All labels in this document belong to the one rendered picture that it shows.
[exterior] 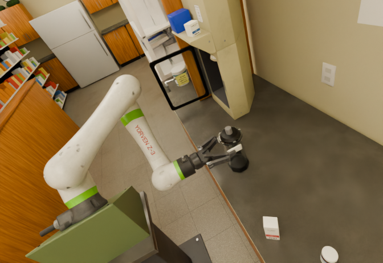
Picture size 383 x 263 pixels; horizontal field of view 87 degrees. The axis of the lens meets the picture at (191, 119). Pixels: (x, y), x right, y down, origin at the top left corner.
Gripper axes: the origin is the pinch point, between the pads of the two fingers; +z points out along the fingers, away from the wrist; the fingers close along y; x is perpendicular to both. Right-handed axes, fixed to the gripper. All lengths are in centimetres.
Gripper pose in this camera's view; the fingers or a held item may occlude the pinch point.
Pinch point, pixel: (231, 142)
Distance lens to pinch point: 96.3
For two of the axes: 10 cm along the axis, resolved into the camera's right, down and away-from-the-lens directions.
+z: 8.9, -4.5, 0.9
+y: -3.4, -5.1, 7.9
